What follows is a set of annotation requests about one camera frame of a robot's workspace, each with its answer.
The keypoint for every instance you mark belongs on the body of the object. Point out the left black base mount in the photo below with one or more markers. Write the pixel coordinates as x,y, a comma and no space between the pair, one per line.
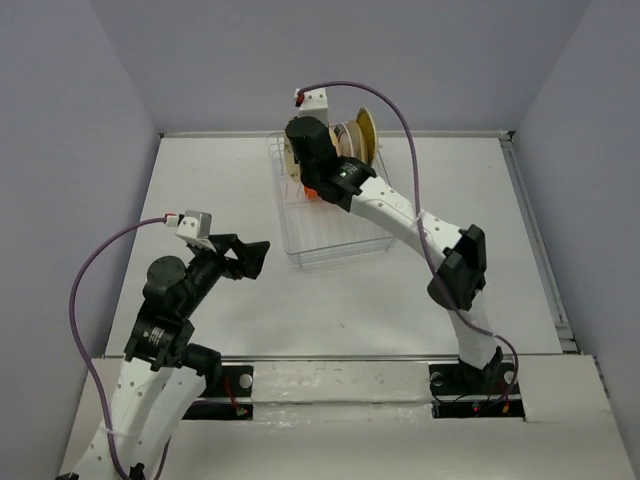
230,399

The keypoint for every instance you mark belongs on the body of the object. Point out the green woven bamboo tray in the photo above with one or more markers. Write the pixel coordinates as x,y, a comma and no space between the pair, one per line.
368,129

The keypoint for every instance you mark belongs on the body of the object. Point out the orange round plate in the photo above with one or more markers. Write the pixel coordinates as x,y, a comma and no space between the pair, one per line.
310,194

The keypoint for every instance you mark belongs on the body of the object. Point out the white plate green rim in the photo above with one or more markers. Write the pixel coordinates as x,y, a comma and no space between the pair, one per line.
344,139

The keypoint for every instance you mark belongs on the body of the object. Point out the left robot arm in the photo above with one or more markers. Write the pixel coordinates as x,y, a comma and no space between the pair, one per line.
163,373

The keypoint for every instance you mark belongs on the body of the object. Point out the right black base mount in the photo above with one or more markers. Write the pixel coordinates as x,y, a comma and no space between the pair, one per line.
457,397

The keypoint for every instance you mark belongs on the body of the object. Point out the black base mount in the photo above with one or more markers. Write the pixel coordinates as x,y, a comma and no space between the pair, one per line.
230,399
457,397

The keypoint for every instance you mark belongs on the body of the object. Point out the yellow bear plate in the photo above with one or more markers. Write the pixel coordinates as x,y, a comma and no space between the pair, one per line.
335,141

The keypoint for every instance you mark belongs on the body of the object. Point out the beige oval flower plate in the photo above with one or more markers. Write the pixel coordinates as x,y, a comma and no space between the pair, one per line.
359,146

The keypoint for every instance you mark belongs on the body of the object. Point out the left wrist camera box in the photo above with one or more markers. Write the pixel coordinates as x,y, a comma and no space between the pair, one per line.
194,228

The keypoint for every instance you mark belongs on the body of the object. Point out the white wire dish rack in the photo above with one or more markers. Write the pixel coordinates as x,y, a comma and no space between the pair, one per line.
312,230

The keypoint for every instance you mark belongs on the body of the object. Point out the small beige round plate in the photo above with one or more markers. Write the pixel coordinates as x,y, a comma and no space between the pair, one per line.
291,166

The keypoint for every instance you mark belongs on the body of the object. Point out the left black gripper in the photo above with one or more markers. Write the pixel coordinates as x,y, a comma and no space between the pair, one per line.
251,255

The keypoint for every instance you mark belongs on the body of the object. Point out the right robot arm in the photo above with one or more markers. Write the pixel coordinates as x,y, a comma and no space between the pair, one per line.
456,256

